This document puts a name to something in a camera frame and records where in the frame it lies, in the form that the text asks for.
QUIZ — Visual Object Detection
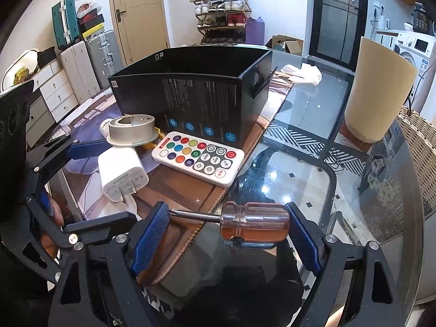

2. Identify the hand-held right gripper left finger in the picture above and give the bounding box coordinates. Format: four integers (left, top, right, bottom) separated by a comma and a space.
51, 202, 171, 327

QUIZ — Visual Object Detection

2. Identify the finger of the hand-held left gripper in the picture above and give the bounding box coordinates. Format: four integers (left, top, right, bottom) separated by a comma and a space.
25, 135, 110, 184
24, 194, 137, 281

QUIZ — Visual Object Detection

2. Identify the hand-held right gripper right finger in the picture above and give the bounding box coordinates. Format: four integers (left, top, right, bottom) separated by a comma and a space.
285, 202, 407, 327

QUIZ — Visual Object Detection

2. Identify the white charger plug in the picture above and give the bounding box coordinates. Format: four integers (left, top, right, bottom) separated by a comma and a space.
98, 146, 149, 203

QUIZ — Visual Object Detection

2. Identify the amber handle screwdriver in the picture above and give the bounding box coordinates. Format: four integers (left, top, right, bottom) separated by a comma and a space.
169, 202, 291, 247

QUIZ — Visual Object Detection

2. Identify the white remote with coloured buttons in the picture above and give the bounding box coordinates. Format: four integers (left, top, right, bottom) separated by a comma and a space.
152, 131, 246, 188

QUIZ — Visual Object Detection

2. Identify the black cardboard box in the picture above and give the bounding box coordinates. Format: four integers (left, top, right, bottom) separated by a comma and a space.
108, 46, 278, 149

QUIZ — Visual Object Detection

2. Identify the person's left hand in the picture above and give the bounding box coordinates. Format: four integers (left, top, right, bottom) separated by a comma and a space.
39, 192, 65, 258

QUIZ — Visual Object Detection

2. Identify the white drawer cabinet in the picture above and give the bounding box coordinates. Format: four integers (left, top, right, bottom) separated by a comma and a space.
25, 56, 80, 147

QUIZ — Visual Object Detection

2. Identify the printed cartoon table mat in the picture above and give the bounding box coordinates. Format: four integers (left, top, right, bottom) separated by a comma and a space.
56, 71, 295, 280

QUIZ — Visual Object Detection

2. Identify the black bag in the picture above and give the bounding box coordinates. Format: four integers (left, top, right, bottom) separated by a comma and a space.
36, 46, 57, 69

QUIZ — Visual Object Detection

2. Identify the white hard suitcase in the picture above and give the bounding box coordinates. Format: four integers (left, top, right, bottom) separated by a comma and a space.
60, 40, 101, 104

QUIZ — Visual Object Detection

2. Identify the silver hard suitcase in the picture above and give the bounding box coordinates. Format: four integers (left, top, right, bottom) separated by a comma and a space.
85, 29, 125, 89

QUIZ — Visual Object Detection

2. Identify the patterned floor rug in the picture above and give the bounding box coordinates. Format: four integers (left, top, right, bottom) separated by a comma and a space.
266, 123, 341, 159

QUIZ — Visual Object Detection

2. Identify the teal hard case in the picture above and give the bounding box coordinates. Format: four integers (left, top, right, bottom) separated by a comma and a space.
52, 0, 80, 50

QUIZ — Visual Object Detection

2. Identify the stack of shoe boxes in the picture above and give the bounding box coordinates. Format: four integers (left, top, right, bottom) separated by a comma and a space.
78, 14, 105, 40

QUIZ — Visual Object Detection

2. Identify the white plastic bag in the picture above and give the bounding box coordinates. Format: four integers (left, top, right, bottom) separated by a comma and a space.
77, 2, 103, 18

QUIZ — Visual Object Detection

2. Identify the light wooden door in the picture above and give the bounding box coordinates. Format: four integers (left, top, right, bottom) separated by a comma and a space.
108, 0, 171, 67

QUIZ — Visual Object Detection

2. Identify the wicker basket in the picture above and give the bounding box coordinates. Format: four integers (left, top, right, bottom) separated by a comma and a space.
395, 105, 436, 191

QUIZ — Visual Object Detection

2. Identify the beige tumbler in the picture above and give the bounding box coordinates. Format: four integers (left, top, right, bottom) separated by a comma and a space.
343, 37, 419, 143

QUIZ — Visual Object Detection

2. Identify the white cloth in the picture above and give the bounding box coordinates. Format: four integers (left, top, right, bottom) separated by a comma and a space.
280, 64, 322, 86

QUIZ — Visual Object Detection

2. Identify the metal shoe rack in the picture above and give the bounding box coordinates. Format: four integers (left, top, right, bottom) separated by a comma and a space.
190, 0, 251, 46

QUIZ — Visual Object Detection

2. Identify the open brown cardboard box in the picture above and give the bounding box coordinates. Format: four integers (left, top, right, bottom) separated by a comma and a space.
266, 35, 304, 57

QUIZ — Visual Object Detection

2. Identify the shoe rack with shoes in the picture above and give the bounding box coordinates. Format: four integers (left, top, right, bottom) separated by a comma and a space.
190, 0, 249, 43

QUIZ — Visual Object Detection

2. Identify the purple rolled yoga mat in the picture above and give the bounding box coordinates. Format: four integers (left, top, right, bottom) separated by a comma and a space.
245, 16, 266, 46

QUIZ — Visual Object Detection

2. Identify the white kitchen counter cabinet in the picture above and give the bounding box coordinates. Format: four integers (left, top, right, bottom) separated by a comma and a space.
375, 29, 401, 46

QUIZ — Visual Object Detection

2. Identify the black framed glass door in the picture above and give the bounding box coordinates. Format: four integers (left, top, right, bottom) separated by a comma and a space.
308, 0, 368, 65

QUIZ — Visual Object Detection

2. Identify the white washing machine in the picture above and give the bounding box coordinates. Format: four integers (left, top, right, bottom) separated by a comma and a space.
392, 34, 436, 110

